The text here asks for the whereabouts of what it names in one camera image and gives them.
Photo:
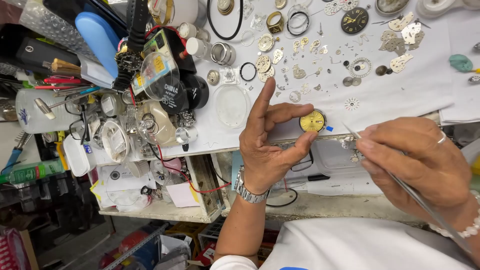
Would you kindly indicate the scattered small watch parts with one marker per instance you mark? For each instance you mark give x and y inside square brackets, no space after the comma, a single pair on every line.
[300,71]

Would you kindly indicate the white plastic holder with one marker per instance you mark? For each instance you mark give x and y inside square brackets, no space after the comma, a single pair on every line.
[442,7]

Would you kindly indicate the white plastic tub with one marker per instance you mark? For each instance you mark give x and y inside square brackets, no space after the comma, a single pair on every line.
[77,155]

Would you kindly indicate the small white watch dial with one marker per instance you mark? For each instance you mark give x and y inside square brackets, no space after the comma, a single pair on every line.
[351,104]

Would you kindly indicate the black marker pen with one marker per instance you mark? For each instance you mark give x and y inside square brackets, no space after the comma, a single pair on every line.
[315,177]

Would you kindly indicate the clear plastic dome cover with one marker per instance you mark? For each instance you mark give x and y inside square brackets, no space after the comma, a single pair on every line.
[159,77]

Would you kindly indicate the black round container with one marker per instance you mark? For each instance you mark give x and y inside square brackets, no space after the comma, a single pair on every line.
[195,93]

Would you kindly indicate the person's left hand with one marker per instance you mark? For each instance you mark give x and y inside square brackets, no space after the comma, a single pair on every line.
[262,153]

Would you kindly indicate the steel tweezers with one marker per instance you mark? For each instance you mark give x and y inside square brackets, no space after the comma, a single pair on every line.
[450,231]

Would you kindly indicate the black watch dial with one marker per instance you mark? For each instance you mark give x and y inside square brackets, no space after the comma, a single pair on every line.
[354,20]

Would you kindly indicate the white paper sheet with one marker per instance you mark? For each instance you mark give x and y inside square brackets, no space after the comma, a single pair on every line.
[412,90]

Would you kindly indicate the clear round dish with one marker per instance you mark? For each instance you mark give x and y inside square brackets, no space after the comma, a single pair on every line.
[231,107]

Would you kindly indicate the metal storage rack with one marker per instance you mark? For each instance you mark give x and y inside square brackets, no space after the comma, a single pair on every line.
[135,247]

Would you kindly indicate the white dish with parts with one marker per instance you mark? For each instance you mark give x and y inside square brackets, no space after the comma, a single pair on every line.
[114,142]

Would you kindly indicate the white shirt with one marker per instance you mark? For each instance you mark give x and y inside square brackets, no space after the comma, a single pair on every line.
[356,247]

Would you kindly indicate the green cleaning putty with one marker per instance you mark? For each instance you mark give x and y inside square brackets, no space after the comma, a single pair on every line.
[460,63]

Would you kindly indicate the small metal hammer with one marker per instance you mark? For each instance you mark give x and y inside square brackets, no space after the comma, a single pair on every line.
[45,108]

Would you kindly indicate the black case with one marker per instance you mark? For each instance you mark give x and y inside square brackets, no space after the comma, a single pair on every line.
[41,52]

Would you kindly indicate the green plastic bottle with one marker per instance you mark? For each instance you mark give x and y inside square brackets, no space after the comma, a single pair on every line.
[33,171]

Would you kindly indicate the wooden drawer with clutter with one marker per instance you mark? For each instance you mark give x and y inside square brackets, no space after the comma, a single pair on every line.
[202,187]

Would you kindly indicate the small white cylinder bottle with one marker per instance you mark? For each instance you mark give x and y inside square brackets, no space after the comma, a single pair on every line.
[187,30]
[195,47]

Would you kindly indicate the person's right fingers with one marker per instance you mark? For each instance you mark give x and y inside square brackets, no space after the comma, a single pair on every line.
[382,144]

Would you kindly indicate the yellow green tester device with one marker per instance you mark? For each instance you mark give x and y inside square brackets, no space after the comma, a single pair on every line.
[157,43]

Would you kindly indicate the person's right hand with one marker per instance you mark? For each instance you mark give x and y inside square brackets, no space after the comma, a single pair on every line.
[423,168]

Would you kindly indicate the black eyeglasses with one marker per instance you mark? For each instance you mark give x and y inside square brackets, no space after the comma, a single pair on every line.
[83,127]

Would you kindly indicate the silver metal wristwatch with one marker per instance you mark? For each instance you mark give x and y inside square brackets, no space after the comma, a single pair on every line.
[247,191]

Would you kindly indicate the white plastic bottle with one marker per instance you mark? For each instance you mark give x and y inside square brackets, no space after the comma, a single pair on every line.
[33,120]

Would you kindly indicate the yellow dial watch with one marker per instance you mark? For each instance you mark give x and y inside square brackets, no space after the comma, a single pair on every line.
[312,121]

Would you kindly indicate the large black rubber gasket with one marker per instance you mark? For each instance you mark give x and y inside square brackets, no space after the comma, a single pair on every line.
[208,18]

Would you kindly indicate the gold watch band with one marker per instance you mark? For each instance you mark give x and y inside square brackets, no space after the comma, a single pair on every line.
[167,13]

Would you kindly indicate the clear plastic box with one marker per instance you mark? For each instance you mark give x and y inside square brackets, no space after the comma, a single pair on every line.
[333,157]

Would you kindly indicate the round silver movement part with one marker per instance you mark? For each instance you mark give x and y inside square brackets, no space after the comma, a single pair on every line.
[213,77]

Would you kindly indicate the bubble wrap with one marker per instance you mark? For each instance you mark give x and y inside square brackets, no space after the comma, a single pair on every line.
[56,26]

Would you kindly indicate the group of metal bridge plates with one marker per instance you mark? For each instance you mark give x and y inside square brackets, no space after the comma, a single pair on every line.
[401,41]

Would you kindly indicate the silver watch case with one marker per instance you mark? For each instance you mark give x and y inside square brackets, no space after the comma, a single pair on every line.
[392,5]

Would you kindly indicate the clear glass dome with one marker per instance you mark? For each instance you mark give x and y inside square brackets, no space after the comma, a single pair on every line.
[161,125]

